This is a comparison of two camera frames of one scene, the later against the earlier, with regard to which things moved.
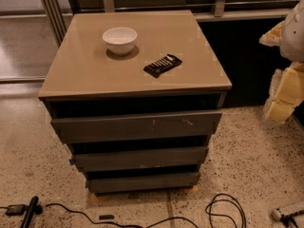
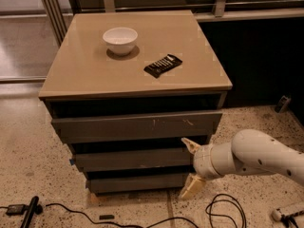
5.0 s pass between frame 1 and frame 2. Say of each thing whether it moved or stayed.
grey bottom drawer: stayed
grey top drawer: stayed
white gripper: moved
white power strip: stayed
